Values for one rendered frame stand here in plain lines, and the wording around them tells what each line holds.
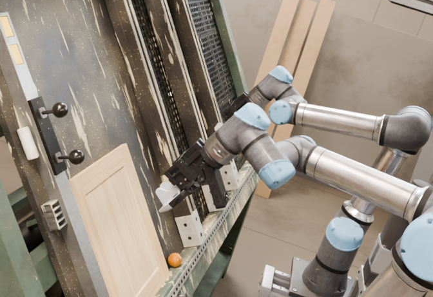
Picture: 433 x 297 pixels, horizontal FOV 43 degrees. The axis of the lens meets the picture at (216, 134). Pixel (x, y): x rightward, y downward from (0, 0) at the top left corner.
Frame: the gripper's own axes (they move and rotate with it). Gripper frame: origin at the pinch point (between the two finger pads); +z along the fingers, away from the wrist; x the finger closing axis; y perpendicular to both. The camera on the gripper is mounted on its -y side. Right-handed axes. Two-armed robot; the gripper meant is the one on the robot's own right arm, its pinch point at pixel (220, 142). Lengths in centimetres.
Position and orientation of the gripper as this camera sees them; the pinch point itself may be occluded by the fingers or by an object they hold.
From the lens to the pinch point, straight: 202.7
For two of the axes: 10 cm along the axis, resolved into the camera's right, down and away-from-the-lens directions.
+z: -6.8, 6.4, 3.5
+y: -7.1, -7.0, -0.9
